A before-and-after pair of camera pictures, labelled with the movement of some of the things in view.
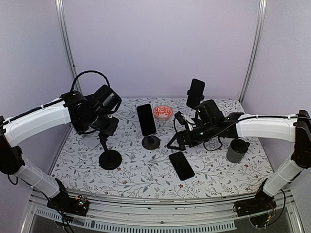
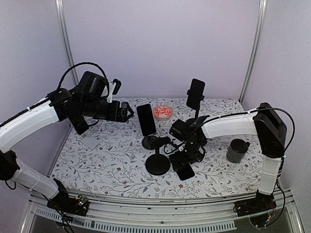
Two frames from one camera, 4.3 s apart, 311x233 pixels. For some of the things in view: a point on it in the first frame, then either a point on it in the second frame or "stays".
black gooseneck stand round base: [110, 159] -> [157, 164]
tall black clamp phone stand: [202, 97] stays
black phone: [183, 171] stays
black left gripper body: [100, 124] -> [112, 114]
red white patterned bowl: [163, 112] stays
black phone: [196, 93] stays
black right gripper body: [186, 133] -> [190, 156]
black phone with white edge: [146, 114] stays
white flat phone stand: [90, 141] stays
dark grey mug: [236, 150] stays
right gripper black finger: [177, 148] -> [176, 162]
